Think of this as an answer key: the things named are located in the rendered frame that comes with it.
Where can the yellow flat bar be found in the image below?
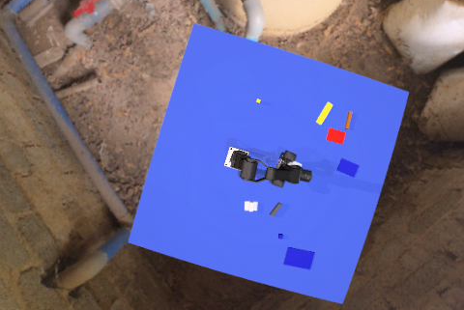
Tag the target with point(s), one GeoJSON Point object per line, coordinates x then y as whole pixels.
{"type": "Point", "coordinates": [322, 116]}

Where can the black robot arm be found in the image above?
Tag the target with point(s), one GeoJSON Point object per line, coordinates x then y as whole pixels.
{"type": "Point", "coordinates": [248, 166]}

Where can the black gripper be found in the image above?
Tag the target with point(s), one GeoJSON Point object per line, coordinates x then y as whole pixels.
{"type": "Point", "coordinates": [287, 157]}

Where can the orange-brown narrow bar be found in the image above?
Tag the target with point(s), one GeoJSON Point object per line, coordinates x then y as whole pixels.
{"type": "Point", "coordinates": [348, 119]}

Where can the red rectangular block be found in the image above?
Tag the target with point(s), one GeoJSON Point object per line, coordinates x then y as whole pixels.
{"type": "Point", "coordinates": [336, 136]}

